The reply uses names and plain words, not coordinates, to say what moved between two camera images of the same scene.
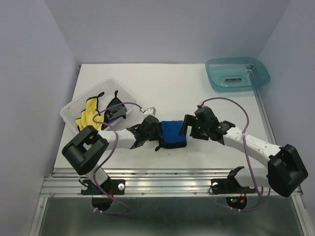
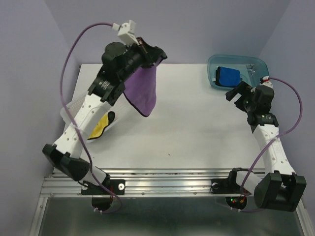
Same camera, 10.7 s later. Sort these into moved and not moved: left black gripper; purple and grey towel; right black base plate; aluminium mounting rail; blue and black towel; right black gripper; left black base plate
Moved: blue and black towel; left black gripper; purple and grey towel; right black gripper
Not moved: aluminium mounting rail; right black base plate; left black base plate
